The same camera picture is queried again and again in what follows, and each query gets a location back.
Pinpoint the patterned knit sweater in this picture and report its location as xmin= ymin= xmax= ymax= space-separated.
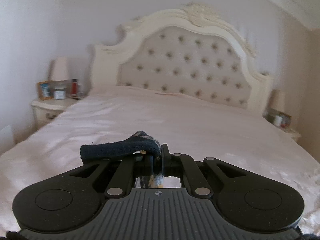
xmin=80 ymin=130 xmax=166 ymax=189

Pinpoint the right cream bedside lamp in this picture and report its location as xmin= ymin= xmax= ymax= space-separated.
xmin=270 ymin=89 xmax=286 ymax=113

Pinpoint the cream left nightstand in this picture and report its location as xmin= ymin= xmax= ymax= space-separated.
xmin=31 ymin=98 xmax=77 ymax=130

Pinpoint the cream bedside lamp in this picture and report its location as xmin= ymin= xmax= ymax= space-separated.
xmin=270 ymin=89 xmax=286 ymax=113
xmin=49 ymin=56 xmax=69 ymax=90

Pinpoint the pale pink bedspread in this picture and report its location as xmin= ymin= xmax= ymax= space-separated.
xmin=1 ymin=86 xmax=319 ymax=234

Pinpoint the left cream bedside lamp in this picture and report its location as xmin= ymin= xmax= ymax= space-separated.
xmin=49 ymin=56 xmax=69 ymax=90

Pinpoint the small white clock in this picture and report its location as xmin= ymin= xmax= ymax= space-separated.
xmin=54 ymin=90 xmax=66 ymax=100

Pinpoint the red bottle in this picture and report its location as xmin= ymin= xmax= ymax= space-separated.
xmin=71 ymin=79 xmax=78 ymax=98

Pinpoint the wooden photo frame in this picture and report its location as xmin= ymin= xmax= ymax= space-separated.
xmin=37 ymin=81 xmax=53 ymax=100

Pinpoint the white mug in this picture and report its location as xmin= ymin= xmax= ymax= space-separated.
xmin=273 ymin=115 xmax=283 ymax=127

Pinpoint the right nightstand photo frame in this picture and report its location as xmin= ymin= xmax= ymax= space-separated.
xmin=266 ymin=109 xmax=291 ymax=128

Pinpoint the cream tufted headboard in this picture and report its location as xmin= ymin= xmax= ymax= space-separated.
xmin=91 ymin=3 xmax=272 ymax=114

